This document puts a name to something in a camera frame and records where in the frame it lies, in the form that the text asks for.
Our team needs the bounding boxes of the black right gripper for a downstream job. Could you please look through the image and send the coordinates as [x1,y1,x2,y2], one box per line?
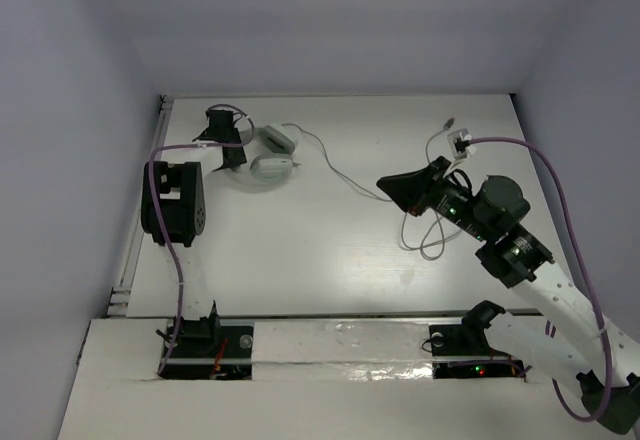
[375,156,493,242]

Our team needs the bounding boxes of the white over-ear headphones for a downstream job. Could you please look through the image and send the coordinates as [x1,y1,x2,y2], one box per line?
[229,123,299,189]

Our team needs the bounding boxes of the grey headphone cable with USB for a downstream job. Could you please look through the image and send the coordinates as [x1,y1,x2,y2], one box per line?
[282,117,464,261]

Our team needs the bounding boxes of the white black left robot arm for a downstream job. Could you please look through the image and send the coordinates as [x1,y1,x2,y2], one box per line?
[140,104,255,331]

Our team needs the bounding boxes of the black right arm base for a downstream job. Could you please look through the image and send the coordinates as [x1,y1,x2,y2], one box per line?
[420,300,530,380]

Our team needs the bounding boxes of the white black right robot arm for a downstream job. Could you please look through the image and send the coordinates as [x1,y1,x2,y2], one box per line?
[377,157,639,435]

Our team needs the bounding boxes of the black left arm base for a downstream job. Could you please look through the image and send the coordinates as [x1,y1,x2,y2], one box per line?
[156,303,254,381]

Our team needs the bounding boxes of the white front cover panel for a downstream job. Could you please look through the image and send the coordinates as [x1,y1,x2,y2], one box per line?
[60,318,607,439]

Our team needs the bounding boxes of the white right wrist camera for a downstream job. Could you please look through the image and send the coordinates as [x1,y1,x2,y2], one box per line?
[447,128,474,160]

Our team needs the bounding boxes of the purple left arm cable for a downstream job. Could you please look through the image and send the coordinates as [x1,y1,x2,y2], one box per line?
[149,103,257,376]

